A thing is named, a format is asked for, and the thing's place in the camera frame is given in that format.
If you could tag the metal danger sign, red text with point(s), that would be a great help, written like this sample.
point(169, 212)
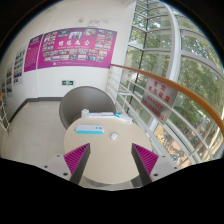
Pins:
point(159, 100)

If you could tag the white photo poster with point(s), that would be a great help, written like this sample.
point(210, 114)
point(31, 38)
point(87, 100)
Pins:
point(19, 66)
point(9, 81)

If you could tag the short white railing, orange handrail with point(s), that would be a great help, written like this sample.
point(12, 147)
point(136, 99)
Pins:
point(4, 115)

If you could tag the narrow magenta text poster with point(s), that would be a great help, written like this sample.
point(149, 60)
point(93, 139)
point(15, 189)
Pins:
point(32, 53)

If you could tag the green exit sign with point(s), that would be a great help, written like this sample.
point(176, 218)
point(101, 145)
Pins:
point(67, 82)

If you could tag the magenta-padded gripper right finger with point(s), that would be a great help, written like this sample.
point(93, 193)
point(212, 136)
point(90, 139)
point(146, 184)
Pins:
point(146, 158)

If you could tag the grey tub chair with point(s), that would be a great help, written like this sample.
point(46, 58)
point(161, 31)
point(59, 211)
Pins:
point(86, 98)

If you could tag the large magenta photo poster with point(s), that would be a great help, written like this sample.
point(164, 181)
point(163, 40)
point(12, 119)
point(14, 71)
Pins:
point(76, 48)

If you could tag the white charger block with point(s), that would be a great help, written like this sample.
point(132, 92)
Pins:
point(114, 136)

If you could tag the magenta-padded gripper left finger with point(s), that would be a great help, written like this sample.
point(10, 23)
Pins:
point(77, 158)

